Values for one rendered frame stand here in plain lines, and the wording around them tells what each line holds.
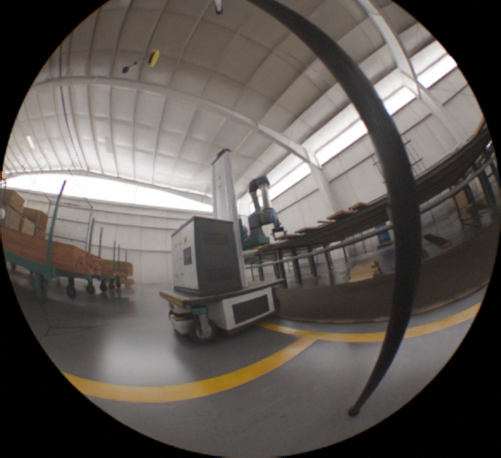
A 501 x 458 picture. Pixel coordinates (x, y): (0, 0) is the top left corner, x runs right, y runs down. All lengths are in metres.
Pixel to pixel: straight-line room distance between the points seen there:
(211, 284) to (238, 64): 6.60
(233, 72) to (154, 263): 11.01
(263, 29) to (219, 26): 1.48
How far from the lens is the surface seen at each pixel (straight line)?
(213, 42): 6.59
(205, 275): 1.00
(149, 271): 10.85
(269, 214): 1.34
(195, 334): 1.03
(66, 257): 1.80
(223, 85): 6.94
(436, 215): 7.56
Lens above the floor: 0.47
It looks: 23 degrees up
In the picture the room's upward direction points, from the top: 9 degrees counter-clockwise
